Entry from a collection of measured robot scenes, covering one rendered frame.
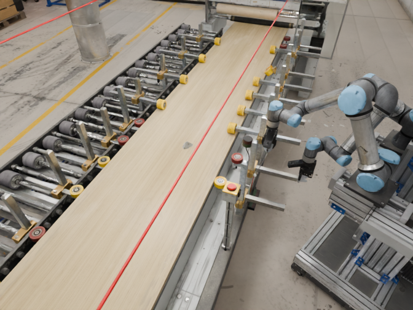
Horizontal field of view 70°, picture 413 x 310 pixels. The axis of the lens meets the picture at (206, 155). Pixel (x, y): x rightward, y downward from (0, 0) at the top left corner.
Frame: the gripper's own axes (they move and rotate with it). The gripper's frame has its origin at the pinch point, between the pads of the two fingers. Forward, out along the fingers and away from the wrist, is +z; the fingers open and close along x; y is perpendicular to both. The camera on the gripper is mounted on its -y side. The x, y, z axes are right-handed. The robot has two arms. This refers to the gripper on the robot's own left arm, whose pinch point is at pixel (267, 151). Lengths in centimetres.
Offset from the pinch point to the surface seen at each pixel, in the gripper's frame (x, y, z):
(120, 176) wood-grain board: 84, -44, 10
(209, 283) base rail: 10, -80, 30
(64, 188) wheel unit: 114, -62, 15
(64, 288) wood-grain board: 69, -114, 10
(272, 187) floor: -6, 64, 101
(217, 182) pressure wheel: 23.9, -28.2, 9.8
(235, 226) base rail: 7, -41, 30
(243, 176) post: 7.4, -31.4, -5.1
